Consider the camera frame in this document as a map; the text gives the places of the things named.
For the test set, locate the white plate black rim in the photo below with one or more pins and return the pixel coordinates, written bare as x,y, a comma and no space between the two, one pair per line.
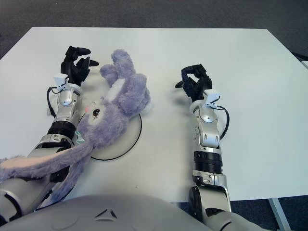
120,146

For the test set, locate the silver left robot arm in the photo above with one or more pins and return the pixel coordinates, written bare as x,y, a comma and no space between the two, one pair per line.
60,113

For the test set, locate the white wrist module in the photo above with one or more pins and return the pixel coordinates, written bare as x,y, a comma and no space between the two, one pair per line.
60,80
211,97

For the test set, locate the white furniture edge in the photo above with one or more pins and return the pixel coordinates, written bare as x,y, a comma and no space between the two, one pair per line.
305,65

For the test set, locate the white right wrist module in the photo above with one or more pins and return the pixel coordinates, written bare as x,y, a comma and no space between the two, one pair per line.
211,97

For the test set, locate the purple plush bunny doll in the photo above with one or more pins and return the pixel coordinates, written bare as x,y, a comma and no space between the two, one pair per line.
115,118

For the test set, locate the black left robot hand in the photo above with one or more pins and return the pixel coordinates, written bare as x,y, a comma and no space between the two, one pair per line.
73,69

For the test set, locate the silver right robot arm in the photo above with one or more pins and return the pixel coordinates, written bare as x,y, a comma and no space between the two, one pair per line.
207,144

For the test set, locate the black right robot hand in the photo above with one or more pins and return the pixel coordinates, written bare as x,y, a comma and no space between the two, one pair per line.
199,84

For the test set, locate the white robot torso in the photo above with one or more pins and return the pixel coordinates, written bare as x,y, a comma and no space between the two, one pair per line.
108,211

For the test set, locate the white tape tag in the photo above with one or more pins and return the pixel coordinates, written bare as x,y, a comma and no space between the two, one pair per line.
48,111

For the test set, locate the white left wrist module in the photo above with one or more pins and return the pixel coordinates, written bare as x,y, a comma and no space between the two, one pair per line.
60,80

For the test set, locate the white table leg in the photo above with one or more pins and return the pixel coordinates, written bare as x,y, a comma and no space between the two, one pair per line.
278,214

